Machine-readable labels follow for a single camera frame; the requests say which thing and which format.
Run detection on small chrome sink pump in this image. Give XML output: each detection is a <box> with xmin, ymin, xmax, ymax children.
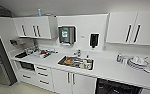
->
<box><xmin>85</xmin><ymin>54</ymin><xmax>91</xmax><ymax>60</ymax></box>

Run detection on black built-in microwave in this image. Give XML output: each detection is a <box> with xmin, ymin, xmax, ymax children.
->
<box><xmin>19</xmin><ymin>60</ymin><xmax>36</xmax><ymax>72</ymax></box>

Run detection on steel paper towel dispenser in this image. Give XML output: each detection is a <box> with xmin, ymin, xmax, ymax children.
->
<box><xmin>57</xmin><ymin>25</ymin><xmax>77</xmax><ymax>47</ymax></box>

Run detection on stainless steel dishwasher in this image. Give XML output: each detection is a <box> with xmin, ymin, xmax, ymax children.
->
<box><xmin>94</xmin><ymin>77</ymin><xmax>144</xmax><ymax>94</ymax></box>

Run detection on white cup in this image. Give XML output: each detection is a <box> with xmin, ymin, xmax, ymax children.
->
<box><xmin>82</xmin><ymin>59</ymin><xmax>92</xmax><ymax>69</ymax></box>

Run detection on small dish soap bottle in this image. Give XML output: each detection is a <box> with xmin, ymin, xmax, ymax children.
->
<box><xmin>116</xmin><ymin>53</ymin><xmax>124</xmax><ymax>65</ymax></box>

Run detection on orange brown bowl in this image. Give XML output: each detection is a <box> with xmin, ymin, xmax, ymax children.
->
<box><xmin>64</xmin><ymin>57</ymin><xmax>74</xmax><ymax>65</ymax></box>

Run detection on chrome sink faucet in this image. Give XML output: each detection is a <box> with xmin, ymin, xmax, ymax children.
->
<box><xmin>74</xmin><ymin>49</ymin><xmax>83</xmax><ymax>58</ymax></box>

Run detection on stainless steel sink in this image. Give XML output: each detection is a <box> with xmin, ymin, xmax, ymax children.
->
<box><xmin>57</xmin><ymin>54</ymin><xmax>96</xmax><ymax>71</ymax></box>

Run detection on white wall cabinet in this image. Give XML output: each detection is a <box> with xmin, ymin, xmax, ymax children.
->
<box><xmin>12</xmin><ymin>15</ymin><xmax>59</xmax><ymax>41</ymax></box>
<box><xmin>105</xmin><ymin>9</ymin><xmax>150</xmax><ymax>47</ymax></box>

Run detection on cluttered dish drying rack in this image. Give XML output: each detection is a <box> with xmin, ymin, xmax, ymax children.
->
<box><xmin>33</xmin><ymin>47</ymin><xmax>59</xmax><ymax>59</ymax></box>

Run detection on black wall soap dispenser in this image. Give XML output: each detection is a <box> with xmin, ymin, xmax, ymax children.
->
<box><xmin>89</xmin><ymin>32</ymin><xmax>101</xmax><ymax>50</ymax></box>

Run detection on black coffee maker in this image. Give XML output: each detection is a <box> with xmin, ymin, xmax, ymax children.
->
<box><xmin>9</xmin><ymin>38</ymin><xmax>21</xmax><ymax>48</ymax></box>

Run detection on small wall label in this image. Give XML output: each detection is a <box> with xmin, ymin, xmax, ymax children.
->
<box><xmin>79</xmin><ymin>35</ymin><xmax>87</xmax><ymax>39</ymax></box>

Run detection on white drawer stack narrow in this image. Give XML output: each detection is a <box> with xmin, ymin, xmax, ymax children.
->
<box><xmin>18</xmin><ymin>61</ymin><xmax>54</xmax><ymax>93</ymax></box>

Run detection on white base cabinet two doors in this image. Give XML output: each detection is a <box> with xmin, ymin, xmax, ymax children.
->
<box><xmin>51</xmin><ymin>68</ymin><xmax>98</xmax><ymax>94</ymax></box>

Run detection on stainless steel refrigerator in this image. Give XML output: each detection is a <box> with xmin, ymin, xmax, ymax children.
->
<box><xmin>0</xmin><ymin>16</ymin><xmax>18</xmax><ymax>87</ymax></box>

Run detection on small blue bottle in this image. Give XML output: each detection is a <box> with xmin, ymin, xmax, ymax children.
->
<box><xmin>37</xmin><ymin>8</ymin><xmax>43</xmax><ymax>18</ymax></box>

